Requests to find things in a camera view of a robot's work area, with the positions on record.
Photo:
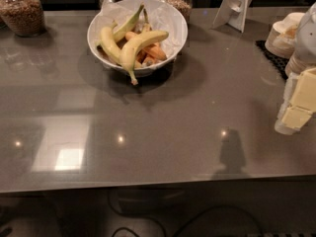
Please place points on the orange carrot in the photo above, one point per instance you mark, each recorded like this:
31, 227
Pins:
155, 50

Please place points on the white folded card stand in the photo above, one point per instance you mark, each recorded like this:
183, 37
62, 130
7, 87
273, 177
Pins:
232, 13

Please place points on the yellow banana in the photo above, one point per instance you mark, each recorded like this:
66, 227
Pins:
145, 39
109, 44

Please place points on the white bowl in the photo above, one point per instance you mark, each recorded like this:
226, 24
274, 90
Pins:
149, 63

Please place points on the black rubber mat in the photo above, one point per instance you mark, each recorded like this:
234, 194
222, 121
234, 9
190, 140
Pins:
278, 63

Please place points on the left glass grain jar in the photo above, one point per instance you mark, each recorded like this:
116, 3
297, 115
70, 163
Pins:
25, 18

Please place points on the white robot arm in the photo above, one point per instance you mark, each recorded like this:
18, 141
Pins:
304, 55

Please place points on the greenish back banana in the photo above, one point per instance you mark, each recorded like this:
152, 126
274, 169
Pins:
128, 25

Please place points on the stack of paper cups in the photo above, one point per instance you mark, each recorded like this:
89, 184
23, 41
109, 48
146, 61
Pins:
280, 41

